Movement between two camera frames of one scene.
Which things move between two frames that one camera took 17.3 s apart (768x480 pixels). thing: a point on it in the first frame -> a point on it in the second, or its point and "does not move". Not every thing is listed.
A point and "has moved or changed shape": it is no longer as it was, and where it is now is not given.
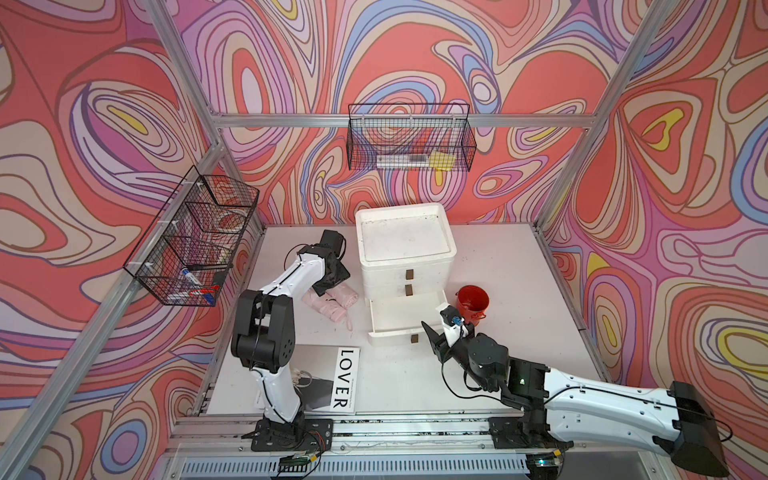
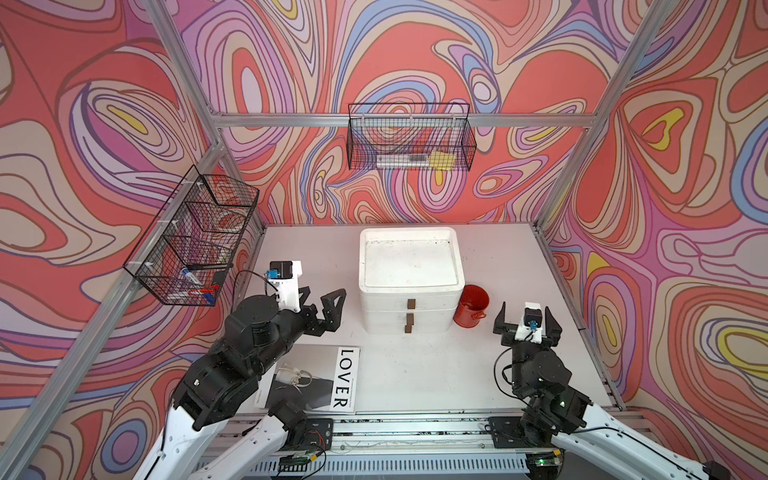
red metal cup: x=472 y=301 does not move
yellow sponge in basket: x=440 y=161 does not move
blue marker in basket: x=191 y=277 does not move
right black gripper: x=435 y=343 -> x=553 y=334
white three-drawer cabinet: x=405 y=252 has moved or changed shape
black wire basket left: x=189 y=251 does not move
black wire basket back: x=410 y=137 does not move
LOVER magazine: x=327 y=377 does not move
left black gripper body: x=338 y=273 -> x=288 y=328
